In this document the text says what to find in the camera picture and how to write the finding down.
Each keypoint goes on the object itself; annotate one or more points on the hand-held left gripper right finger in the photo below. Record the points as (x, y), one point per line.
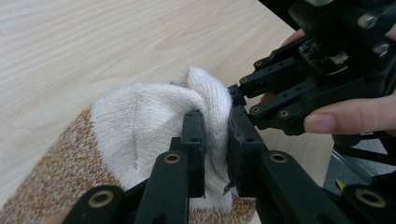
(244, 149)

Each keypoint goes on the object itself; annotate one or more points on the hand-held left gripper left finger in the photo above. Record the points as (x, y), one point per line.
(194, 146)

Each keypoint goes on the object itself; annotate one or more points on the brown and white fuzzy sock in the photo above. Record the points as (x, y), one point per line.
(124, 124)

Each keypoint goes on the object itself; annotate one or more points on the black metal stand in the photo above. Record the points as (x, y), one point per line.
(358, 152)

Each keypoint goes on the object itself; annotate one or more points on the small yellow tag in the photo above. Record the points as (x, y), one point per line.
(340, 185)

